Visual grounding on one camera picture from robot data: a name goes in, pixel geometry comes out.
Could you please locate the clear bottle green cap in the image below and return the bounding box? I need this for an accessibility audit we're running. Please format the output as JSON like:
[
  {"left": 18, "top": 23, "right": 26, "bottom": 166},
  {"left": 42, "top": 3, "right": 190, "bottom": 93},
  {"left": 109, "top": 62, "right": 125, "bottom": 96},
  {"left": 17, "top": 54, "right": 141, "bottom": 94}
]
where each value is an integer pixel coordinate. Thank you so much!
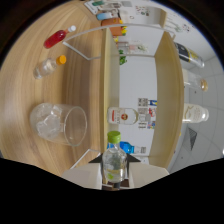
[{"left": 102, "top": 130, "right": 128, "bottom": 184}]

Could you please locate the clear bottle orange cap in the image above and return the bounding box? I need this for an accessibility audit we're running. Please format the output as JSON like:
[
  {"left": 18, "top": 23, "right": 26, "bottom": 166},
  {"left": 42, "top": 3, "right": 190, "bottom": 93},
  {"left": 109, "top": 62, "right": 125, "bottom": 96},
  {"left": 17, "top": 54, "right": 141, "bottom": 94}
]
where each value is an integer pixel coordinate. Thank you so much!
[{"left": 33, "top": 54, "right": 67, "bottom": 80}]

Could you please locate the red liquid small bottle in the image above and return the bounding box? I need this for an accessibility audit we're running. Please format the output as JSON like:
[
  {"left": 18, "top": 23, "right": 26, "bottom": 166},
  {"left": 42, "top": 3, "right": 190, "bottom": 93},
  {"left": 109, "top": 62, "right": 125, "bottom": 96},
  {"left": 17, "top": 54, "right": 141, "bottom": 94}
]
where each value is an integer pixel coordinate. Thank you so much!
[{"left": 43, "top": 25, "right": 77, "bottom": 50}]

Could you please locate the ceiling air vent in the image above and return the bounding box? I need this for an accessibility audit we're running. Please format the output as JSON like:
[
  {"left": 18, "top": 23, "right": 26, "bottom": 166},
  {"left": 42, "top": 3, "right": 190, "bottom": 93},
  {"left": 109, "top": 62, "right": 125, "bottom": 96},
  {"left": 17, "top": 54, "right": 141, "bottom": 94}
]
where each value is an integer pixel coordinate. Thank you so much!
[{"left": 188, "top": 126, "right": 198, "bottom": 151}]

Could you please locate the clear bottle red label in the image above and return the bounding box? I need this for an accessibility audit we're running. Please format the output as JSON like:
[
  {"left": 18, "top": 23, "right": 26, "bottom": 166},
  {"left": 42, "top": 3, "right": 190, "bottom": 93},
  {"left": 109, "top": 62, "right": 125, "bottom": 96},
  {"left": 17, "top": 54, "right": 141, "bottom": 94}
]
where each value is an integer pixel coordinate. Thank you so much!
[{"left": 107, "top": 106, "right": 139, "bottom": 126}]

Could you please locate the wooden two-tier shelf rack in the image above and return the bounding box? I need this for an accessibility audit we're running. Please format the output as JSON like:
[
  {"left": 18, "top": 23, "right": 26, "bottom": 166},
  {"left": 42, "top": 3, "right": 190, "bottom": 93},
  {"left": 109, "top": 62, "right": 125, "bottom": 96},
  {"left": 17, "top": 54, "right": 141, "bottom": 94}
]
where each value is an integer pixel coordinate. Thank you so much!
[{"left": 62, "top": 22, "right": 185, "bottom": 169}]

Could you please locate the large white milk bottle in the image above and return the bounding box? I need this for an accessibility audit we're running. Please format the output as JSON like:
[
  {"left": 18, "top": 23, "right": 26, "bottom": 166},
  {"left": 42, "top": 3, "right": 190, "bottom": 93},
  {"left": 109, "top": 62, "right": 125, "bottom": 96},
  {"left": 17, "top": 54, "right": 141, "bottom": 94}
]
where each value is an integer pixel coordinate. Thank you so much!
[{"left": 182, "top": 103, "right": 210, "bottom": 124}]

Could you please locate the glass jar cork lid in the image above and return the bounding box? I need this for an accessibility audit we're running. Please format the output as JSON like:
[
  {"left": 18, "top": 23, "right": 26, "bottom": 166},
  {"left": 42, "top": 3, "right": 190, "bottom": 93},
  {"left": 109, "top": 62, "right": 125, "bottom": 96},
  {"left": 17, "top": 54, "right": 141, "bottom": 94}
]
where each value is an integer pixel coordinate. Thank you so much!
[{"left": 182, "top": 71, "right": 209, "bottom": 93}]

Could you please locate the green potted plant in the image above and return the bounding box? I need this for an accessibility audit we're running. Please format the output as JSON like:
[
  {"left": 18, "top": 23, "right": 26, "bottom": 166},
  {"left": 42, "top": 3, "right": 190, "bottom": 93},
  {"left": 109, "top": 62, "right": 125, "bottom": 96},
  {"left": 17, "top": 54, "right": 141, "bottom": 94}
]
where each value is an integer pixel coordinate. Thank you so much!
[{"left": 118, "top": 49, "right": 128, "bottom": 66}]

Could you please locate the orange storage box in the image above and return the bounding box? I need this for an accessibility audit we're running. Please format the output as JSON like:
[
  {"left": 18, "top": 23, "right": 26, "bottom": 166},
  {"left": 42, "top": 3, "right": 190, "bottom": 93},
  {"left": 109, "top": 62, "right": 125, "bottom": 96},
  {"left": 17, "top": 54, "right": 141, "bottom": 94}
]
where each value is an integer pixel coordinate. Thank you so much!
[{"left": 101, "top": 18, "right": 124, "bottom": 37}]

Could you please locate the white tray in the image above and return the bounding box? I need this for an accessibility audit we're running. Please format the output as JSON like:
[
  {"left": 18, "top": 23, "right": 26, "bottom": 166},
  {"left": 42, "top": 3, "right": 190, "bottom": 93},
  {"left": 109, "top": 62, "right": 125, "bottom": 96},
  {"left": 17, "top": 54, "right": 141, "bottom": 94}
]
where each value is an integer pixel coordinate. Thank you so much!
[{"left": 84, "top": 0, "right": 108, "bottom": 14}]

